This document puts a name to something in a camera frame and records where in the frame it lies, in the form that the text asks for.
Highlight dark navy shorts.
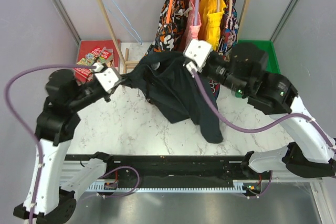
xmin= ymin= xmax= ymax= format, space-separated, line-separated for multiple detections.
xmin=122 ymin=51 xmax=223 ymax=144

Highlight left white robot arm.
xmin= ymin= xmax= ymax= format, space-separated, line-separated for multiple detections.
xmin=13 ymin=63 xmax=121 ymax=223

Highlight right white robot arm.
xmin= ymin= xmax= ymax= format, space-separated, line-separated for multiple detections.
xmin=191 ymin=41 xmax=335 ymax=179

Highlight pink patterned shorts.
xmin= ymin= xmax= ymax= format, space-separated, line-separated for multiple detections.
xmin=180 ymin=0 xmax=202 ymax=51

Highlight yellow shorts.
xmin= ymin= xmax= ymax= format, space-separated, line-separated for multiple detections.
xmin=198 ymin=0 xmax=226 ymax=50

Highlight camouflage orange black shorts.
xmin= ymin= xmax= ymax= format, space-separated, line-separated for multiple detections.
xmin=145 ymin=0 xmax=187 ymax=55

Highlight comic print shorts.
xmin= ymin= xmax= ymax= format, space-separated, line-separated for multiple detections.
xmin=208 ymin=0 xmax=240 ymax=99

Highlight pink illustrated book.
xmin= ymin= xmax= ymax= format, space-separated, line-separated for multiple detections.
xmin=104 ymin=48 xmax=119 ymax=68

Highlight colourful paperback book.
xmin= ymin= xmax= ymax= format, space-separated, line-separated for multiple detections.
xmin=75 ymin=46 xmax=107 ymax=83

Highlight large red book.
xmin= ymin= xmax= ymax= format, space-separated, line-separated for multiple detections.
xmin=77 ymin=40 xmax=120 ymax=70

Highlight green plastic tray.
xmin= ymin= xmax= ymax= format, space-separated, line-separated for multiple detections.
xmin=238 ymin=40 xmax=281 ymax=74

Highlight wooden clothes rack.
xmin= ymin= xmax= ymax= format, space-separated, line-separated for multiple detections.
xmin=96 ymin=0 xmax=250 ymax=72

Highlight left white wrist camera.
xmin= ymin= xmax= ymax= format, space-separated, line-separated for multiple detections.
xmin=93 ymin=62 xmax=121 ymax=88

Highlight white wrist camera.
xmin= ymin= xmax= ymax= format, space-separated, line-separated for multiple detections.
xmin=183 ymin=39 xmax=213 ymax=76
xmin=93 ymin=62 xmax=121 ymax=88

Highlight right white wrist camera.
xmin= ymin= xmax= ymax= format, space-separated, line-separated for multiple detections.
xmin=183 ymin=39 xmax=213 ymax=76

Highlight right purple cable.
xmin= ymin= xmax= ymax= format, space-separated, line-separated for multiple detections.
xmin=191 ymin=68 xmax=336 ymax=146

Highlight purple cable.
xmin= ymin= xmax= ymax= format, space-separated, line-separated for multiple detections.
xmin=191 ymin=68 xmax=336 ymax=146
xmin=4 ymin=63 xmax=98 ymax=224

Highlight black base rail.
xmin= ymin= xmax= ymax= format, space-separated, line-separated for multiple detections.
xmin=64 ymin=153 xmax=274 ymax=188

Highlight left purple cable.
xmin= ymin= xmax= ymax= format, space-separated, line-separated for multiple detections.
xmin=4 ymin=63 xmax=98 ymax=224

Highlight blue wire hanger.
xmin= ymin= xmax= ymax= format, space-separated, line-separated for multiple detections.
xmin=107 ymin=0 xmax=143 ymax=45

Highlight grey slotted cable duct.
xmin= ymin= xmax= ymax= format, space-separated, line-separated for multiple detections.
xmin=86 ymin=181 xmax=259 ymax=194

